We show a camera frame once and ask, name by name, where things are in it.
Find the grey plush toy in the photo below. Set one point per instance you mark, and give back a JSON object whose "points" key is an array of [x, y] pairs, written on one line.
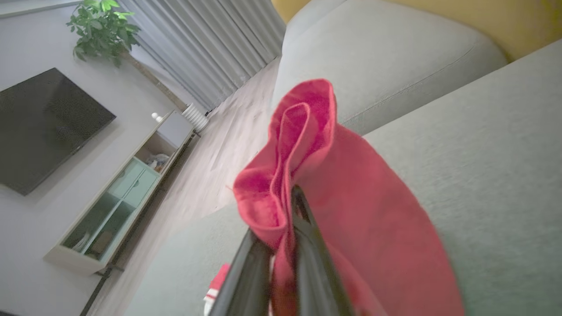
{"points": [[159, 162]]}

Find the white and mint TV cabinet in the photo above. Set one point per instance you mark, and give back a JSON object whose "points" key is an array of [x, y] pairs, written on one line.
{"points": [[127, 188]]}

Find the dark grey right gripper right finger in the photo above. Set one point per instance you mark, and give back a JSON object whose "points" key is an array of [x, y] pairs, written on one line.
{"points": [[316, 272]]}

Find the large grey sofa seat cushion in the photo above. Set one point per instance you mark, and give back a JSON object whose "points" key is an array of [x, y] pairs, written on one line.
{"points": [[505, 175]]}

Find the red jersey with striped trim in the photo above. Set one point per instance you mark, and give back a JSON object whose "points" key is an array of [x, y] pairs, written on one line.
{"points": [[351, 197]]}

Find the white ribbed plant pot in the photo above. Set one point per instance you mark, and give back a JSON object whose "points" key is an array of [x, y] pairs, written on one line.
{"points": [[195, 117]]}

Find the green potted tree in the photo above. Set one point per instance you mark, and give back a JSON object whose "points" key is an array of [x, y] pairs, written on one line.
{"points": [[103, 30]]}

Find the grey pleated curtain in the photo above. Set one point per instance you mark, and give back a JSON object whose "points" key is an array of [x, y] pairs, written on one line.
{"points": [[210, 44]]}

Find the small white figurine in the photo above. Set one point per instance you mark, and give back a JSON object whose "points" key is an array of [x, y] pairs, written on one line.
{"points": [[156, 117]]}

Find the black wall television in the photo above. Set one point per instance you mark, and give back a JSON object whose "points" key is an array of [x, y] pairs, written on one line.
{"points": [[44, 127]]}

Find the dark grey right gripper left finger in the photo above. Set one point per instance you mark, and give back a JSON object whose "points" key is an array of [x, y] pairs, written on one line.
{"points": [[248, 285]]}

